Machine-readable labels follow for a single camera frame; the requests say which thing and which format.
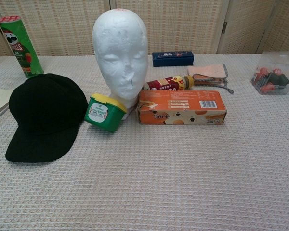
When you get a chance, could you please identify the black baseball cap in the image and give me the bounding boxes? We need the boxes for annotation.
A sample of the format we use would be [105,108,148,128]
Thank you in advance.
[5,73,88,163]

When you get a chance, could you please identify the white foam mannequin head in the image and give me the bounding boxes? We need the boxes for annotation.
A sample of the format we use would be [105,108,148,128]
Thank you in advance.
[92,8,149,120]

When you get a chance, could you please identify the red label milk tea bottle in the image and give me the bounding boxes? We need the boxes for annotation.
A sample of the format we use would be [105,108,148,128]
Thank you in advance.
[143,75,195,92]

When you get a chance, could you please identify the orange biscuit box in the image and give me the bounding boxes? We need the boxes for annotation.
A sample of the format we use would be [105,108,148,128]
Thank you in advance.
[135,90,228,126]

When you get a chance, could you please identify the green tub with yellow lid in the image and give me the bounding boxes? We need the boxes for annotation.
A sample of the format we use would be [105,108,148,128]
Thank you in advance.
[84,93,128,132]

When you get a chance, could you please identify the white woven tablecloth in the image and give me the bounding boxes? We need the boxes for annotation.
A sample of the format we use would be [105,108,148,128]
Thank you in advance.
[0,53,289,231]

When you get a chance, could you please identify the dark blue rectangular box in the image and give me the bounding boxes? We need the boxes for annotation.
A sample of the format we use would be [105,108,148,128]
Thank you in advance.
[152,51,195,67]

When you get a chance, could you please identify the pink cloth with grey trim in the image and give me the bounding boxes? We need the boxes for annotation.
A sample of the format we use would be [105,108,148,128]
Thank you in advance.
[187,64,234,94]

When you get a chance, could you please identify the woven beige folding screen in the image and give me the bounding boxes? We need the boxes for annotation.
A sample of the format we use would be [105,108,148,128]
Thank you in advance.
[0,0,289,59]

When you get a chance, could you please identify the green Pringles can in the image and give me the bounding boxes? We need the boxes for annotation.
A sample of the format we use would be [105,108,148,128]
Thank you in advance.
[0,15,44,79]

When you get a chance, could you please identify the clear plastic box of clips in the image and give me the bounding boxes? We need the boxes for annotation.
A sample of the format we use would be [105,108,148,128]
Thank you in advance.
[250,51,289,95]

